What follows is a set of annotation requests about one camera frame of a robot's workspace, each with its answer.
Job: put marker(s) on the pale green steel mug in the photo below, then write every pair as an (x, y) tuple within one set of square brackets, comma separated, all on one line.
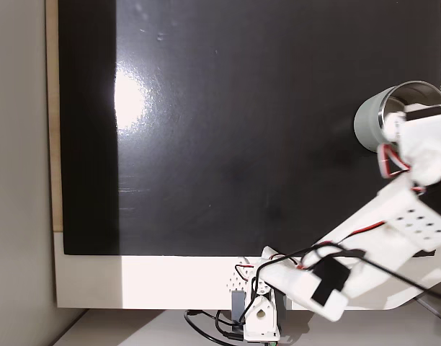
[(366, 122)]

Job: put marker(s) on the black table mat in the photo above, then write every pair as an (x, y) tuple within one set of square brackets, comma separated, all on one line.
[(242, 108)]

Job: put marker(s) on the grey table clamp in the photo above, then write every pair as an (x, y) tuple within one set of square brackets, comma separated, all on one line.
[(237, 306)]

